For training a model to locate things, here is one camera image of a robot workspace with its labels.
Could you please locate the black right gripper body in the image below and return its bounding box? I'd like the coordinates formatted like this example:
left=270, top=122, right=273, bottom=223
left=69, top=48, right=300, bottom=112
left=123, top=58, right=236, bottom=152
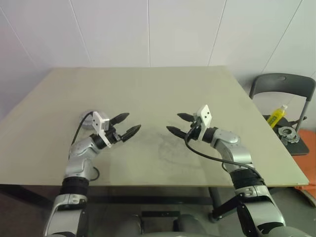
left=186, top=116, right=202, bottom=141

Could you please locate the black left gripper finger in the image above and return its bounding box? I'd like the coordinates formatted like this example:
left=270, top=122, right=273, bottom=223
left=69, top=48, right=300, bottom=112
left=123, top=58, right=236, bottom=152
left=110, top=113, right=130, bottom=125
left=120, top=124, right=142, bottom=142

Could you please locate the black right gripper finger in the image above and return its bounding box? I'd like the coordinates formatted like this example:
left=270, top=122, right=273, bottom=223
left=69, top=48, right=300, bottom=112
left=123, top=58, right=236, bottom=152
left=177, top=113, right=196, bottom=123
left=166, top=126, right=187, bottom=139

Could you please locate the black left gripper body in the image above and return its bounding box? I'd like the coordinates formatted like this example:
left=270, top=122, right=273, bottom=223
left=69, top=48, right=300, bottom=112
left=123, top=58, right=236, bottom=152
left=105, top=124, right=124, bottom=144

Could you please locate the grey round object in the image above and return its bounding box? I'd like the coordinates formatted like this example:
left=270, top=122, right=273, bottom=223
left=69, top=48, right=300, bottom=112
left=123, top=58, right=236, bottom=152
left=78, top=118, right=96, bottom=131

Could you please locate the yellow drink bottle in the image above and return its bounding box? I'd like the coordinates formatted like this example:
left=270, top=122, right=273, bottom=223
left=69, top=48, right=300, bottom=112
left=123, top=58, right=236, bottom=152
left=267, top=104, right=288, bottom=129

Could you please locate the grey folding chair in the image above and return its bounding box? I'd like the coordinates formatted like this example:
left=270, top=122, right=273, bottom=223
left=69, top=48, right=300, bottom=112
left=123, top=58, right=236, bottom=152
left=248, top=73, right=316, bottom=156

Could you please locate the orange box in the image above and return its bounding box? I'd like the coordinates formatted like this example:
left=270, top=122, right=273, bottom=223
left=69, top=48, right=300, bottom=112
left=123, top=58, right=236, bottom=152
left=292, top=128, right=316, bottom=198

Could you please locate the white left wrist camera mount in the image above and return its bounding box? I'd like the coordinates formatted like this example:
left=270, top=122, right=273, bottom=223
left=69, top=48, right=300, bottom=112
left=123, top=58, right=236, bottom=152
left=92, top=111, right=111, bottom=149

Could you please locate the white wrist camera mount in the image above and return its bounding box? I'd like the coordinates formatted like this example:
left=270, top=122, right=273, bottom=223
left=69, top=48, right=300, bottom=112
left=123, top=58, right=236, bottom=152
left=92, top=111, right=111, bottom=149
left=196, top=104, right=213, bottom=143

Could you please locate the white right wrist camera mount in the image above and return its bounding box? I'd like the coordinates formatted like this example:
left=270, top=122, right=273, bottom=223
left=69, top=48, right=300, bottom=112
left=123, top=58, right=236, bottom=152
left=196, top=104, right=213, bottom=143

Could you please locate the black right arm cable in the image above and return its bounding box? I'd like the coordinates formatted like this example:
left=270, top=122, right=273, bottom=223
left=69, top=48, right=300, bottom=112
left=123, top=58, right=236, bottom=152
left=184, top=124, right=260, bottom=178

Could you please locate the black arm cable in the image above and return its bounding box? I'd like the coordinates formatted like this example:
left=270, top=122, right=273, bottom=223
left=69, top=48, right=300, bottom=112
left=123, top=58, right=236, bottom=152
left=184, top=124, right=260, bottom=178
left=70, top=111, right=100, bottom=181

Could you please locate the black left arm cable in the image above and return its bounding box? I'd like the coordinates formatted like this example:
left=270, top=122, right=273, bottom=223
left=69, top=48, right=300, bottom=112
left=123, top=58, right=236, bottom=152
left=70, top=111, right=100, bottom=181

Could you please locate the black table frame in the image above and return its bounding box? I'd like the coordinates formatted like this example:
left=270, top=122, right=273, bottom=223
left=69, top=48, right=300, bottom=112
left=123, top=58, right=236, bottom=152
left=0, top=184, right=237, bottom=224

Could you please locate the silver metal ring part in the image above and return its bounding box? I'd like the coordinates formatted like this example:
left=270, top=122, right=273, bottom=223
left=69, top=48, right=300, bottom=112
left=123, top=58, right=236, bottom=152
left=276, top=125, right=301, bottom=145

